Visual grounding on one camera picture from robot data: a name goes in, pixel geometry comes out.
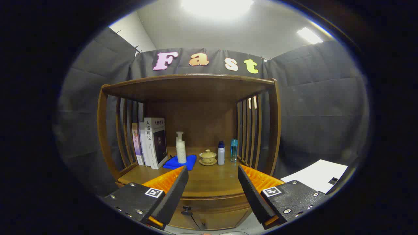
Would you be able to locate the white drawer unit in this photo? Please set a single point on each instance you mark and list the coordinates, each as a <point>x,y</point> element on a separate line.
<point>313,176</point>

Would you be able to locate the thin white book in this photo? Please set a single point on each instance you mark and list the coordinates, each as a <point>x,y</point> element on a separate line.
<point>143,147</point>

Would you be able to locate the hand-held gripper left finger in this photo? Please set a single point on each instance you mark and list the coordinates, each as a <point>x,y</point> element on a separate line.
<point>174,195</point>

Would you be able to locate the brown wooden cabinet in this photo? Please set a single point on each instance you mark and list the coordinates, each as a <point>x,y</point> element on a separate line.
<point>196,88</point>

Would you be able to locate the beige lidded tea cup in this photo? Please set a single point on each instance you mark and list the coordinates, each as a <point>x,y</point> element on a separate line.
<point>208,156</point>

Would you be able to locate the purple book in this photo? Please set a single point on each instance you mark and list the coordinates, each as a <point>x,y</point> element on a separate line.
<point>137,143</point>

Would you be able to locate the white pump bottle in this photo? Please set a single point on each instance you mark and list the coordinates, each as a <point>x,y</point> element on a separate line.
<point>181,150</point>

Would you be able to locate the large ceiling light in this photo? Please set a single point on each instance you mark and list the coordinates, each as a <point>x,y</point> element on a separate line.
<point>217,8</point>

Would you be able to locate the blue folded cloth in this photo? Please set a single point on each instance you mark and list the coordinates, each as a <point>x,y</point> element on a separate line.
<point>191,161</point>

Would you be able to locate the white portrait cover book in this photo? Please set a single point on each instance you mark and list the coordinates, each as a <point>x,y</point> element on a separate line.
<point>156,143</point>

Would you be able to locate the blue glass bottle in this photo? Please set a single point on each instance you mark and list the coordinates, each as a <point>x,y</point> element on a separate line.
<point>233,151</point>

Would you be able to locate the beige saucer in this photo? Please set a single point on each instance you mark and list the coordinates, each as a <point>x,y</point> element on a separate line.
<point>208,164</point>

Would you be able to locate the brown wooden countertop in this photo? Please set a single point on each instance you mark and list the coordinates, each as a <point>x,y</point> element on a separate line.
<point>212,181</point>

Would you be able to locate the brown wooden drawer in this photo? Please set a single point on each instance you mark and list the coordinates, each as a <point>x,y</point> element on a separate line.
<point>212,204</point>

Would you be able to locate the wooden cabinet door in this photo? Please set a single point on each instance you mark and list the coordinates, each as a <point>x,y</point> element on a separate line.
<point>225,220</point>
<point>183,223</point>

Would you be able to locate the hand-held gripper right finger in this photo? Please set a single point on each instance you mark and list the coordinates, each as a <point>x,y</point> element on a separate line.
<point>253,195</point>

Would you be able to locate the white bottle with blue cap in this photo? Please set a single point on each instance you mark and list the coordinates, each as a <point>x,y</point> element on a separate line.
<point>221,155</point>

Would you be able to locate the small ceiling light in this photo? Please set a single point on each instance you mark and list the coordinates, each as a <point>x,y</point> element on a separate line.
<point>309,35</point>

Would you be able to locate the black drawer knob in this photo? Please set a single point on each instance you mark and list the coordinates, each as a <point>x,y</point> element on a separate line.
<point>186,212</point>

